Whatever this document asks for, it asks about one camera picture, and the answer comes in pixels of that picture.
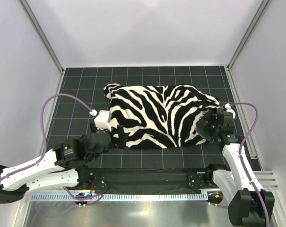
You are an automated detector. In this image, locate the grey fleece zebra-lined pillowcase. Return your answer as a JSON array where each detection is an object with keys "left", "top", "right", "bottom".
[{"left": 103, "top": 83, "right": 220, "bottom": 150}]

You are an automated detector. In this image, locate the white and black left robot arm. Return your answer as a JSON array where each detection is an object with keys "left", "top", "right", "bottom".
[{"left": 0, "top": 125, "right": 129, "bottom": 204}]

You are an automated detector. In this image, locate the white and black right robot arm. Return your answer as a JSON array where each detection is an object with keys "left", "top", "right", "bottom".
[{"left": 196, "top": 107, "right": 275, "bottom": 227}]

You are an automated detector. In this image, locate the black gridded cutting mat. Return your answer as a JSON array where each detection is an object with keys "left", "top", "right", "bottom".
[{"left": 34, "top": 66, "right": 261, "bottom": 170}]

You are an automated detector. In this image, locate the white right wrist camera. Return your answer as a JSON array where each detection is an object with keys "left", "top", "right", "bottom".
[{"left": 224, "top": 103, "right": 236, "bottom": 118}]

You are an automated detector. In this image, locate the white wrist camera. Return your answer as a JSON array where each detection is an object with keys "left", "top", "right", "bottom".
[
  {"left": 89, "top": 109, "right": 112, "bottom": 131},
  {"left": 224, "top": 103, "right": 236, "bottom": 118}
]

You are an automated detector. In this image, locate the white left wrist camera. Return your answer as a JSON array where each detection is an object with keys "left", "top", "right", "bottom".
[{"left": 89, "top": 109, "right": 112, "bottom": 131}]

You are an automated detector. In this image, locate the slotted grey cable duct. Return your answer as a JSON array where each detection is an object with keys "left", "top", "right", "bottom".
[{"left": 30, "top": 192, "right": 208, "bottom": 202}]

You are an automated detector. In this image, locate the aluminium front frame profile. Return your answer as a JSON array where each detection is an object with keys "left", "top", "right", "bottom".
[{"left": 19, "top": 171, "right": 279, "bottom": 192}]

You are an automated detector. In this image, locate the right aluminium frame post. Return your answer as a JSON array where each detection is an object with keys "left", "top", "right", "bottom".
[{"left": 227, "top": 0, "right": 271, "bottom": 71}]

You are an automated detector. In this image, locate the aluminium frame post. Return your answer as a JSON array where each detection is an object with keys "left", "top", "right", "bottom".
[
  {"left": 227, "top": 0, "right": 271, "bottom": 71},
  {"left": 18, "top": 0, "right": 64, "bottom": 74}
]

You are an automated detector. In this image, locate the left aluminium frame post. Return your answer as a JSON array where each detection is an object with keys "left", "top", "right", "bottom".
[{"left": 18, "top": 0, "right": 64, "bottom": 74}]

